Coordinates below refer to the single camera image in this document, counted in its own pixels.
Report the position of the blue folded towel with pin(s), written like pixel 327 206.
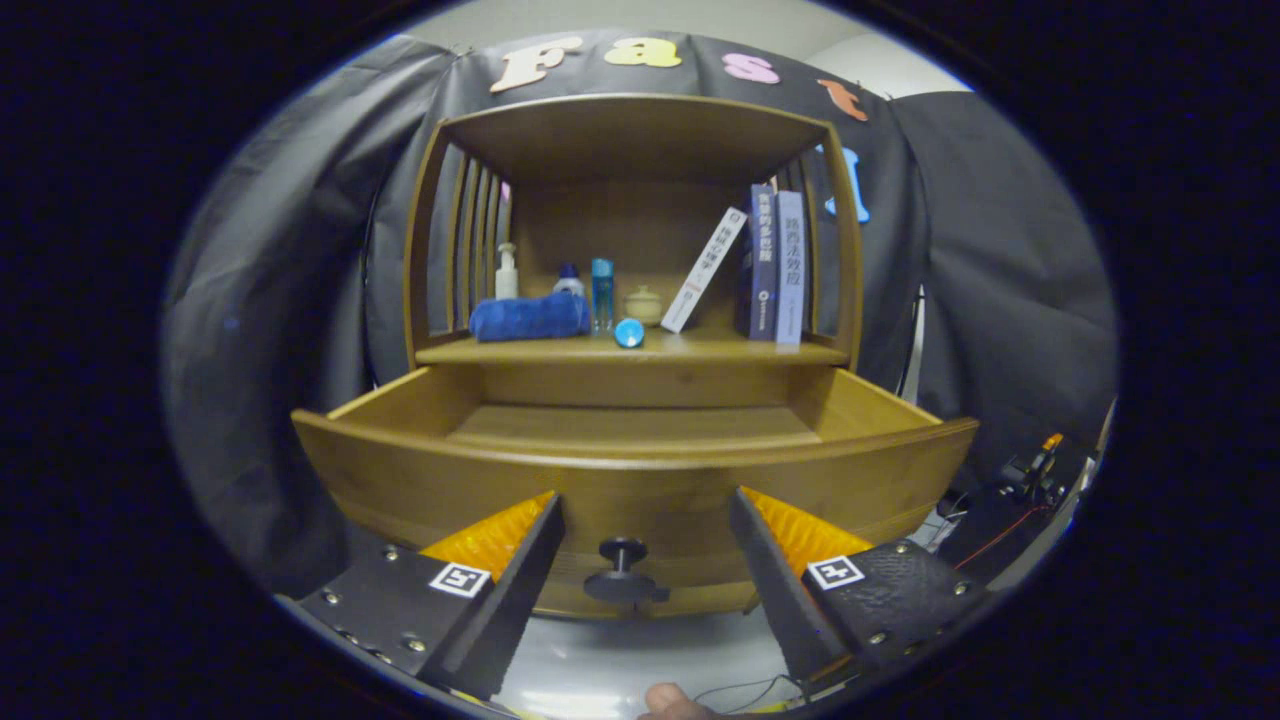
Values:
pixel 530 318

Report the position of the wooden drawer with black knob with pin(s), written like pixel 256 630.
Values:
pixel 640 500

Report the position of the blue tube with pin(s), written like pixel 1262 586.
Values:
pixel 629 333

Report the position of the white book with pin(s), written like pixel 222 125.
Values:
pixel 704 270

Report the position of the white bottle with blue cap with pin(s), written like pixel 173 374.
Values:
pixel 569 285

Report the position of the black clamp with orange tip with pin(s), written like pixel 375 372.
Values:
pixel 1035 468

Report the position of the beige lidded teacup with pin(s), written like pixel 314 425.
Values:
pixel 644 307

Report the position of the wooden cabinet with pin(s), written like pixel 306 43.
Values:
pixel 620 220

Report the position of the clear blue bottle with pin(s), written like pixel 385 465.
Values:
pixel 602 295

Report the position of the metal tripod stand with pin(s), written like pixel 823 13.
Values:
pixel 912 345

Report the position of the black backdrop cloth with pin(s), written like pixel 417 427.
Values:
pixel 290 330

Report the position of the light blue book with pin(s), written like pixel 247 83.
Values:
pixel 790 270

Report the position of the wooden countertop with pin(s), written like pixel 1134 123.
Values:
pixel 700 348

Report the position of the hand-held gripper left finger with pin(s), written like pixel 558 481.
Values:
pixel 505 610

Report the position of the dark blue book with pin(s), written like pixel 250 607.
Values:
pixel 760 265

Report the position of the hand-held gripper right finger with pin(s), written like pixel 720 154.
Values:
pixel 780 600

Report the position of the white pump bottle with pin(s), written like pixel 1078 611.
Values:
pixel 507 280

